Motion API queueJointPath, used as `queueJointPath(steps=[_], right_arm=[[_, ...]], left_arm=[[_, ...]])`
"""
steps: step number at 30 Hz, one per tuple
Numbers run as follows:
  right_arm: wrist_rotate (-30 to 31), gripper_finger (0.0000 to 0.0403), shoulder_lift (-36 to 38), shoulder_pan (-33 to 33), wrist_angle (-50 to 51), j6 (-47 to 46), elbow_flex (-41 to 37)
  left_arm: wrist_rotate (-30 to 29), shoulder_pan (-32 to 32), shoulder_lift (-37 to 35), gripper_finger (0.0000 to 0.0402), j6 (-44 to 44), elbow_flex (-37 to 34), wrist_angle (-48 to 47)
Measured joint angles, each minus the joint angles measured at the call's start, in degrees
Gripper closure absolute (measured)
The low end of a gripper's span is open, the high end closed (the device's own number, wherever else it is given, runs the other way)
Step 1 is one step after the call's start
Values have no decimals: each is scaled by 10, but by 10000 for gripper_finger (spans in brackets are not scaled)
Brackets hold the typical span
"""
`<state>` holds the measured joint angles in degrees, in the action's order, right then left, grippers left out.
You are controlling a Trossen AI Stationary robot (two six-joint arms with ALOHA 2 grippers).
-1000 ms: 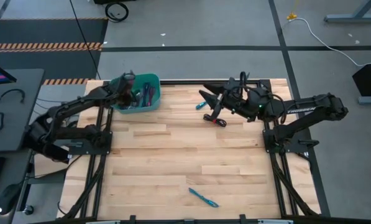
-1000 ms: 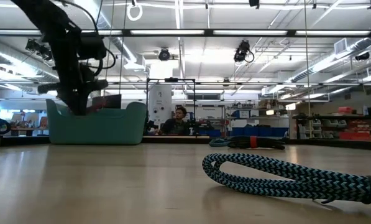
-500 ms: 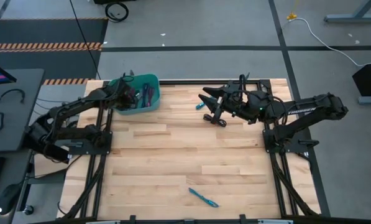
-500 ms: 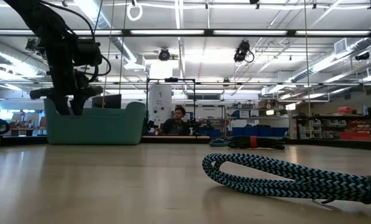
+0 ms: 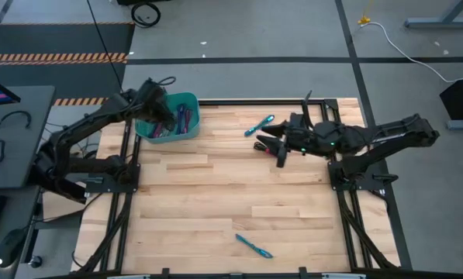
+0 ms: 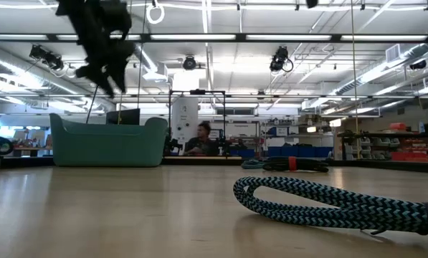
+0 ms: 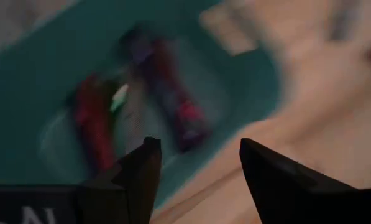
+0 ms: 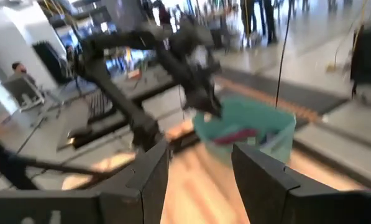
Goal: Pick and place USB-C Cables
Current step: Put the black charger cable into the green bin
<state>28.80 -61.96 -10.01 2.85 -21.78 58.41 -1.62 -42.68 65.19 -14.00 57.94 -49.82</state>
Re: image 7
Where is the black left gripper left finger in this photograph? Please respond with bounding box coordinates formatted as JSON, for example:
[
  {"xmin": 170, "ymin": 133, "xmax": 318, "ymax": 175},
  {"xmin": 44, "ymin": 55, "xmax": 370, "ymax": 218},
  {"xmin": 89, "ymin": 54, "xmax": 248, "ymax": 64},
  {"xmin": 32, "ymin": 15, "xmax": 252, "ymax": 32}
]
[{"xmin": 77, "ymin": 136, "xmax": 162, "ymax": 224}]

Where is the teal plastic bin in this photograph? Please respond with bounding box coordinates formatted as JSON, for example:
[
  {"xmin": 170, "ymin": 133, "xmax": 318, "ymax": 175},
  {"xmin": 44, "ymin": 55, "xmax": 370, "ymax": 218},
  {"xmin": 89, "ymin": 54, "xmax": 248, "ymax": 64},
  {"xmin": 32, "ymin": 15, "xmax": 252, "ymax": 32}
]
[{"xmin": 0, "ymin": 0, "xmax": 282, "ymax": 209}]

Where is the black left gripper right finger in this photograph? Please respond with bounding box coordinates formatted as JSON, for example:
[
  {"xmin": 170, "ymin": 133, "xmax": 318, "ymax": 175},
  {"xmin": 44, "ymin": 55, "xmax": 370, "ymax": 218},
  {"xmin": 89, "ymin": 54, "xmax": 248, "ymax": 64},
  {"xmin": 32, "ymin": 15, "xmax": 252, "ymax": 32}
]
[{"xmin": 239, "ymin": 138, "xmax": 360, "ymax": 224}]

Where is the red USB-C cable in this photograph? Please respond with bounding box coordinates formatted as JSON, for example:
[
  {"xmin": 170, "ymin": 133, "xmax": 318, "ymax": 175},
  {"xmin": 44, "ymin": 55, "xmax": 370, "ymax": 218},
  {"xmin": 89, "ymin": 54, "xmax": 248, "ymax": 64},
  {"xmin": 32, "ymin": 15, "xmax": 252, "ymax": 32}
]
[{"xmin": 69, "ymin": 73, "xmax": 121, "ymax": 179}]

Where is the red-purple USB-C cable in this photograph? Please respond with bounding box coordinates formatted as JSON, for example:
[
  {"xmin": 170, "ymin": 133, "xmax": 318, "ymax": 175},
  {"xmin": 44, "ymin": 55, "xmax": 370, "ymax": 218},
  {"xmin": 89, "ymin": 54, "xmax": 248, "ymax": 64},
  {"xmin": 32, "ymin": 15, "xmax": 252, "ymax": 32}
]
[{"xmin": 119, "ymin": 24, "xmax": 213, "ymax": 154}]

